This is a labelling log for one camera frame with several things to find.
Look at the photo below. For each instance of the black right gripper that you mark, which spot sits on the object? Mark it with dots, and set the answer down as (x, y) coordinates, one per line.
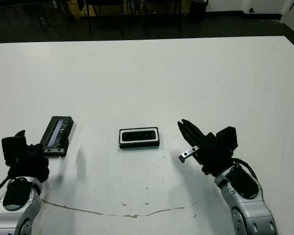
(213, 159)

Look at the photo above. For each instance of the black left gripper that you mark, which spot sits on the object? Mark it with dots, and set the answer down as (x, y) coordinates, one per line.
(31, 166)

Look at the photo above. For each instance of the black box lid shiny print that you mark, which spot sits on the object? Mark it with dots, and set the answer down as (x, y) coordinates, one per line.
(56, 132)

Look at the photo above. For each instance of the black camera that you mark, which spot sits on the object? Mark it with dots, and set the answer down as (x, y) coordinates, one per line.
(137, 135)

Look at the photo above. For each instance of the black box base white lining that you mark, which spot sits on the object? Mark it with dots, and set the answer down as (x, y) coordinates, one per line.
(137, 145)

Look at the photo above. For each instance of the black waste bin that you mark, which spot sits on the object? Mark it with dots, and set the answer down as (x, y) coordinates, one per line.
(199, 9)

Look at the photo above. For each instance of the grey chair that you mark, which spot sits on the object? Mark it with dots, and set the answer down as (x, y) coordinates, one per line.
(42, 22)

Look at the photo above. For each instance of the black mesh chair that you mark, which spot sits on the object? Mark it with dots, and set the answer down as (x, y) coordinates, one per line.
(105, 3)
(161, 3)

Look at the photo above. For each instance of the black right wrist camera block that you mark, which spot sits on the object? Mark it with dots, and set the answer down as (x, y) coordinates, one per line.
(226, 139)

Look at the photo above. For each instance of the black wrist camera block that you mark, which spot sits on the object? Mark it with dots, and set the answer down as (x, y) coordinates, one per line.
(226, 139)
(13, 147)

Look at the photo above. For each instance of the black left wrist camera block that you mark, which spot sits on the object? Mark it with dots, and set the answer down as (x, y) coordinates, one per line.
(13, 147)

